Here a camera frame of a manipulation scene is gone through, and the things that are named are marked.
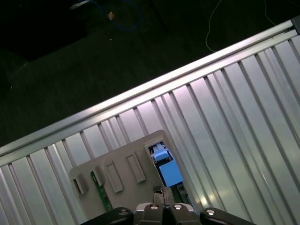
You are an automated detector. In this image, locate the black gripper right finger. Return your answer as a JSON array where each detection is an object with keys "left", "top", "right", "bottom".
[{"left": 164, "top": 186, "right": 258, "bottom": 225}]

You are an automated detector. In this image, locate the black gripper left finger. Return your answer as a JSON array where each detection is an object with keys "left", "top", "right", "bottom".
[{"left": 82, "top": 185, "right": 165, "bottom": 225}]

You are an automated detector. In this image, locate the hard disk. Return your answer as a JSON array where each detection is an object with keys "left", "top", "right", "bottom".
[{"left": 146, "top": 140, "right": 194, "bottom": 207}]

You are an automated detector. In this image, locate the green RAM stick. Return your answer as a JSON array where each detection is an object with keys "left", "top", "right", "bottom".
[{"left": 90, "top": 171, "right": 113, "bottom": 211}]

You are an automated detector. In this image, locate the grey parts rack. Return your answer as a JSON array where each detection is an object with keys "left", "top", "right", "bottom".
[{"left": 69, "top": 129, "right": 188, "bottom": 225}]

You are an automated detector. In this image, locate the white floor cable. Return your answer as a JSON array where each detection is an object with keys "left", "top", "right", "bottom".
[{"left": 205, "top": 0, "right": 227, "bottom": 53}]

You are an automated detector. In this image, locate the blue floor cable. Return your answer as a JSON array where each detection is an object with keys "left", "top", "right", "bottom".
[{"left": 89, "top": 0, "right": 144, "bottom": 33}]

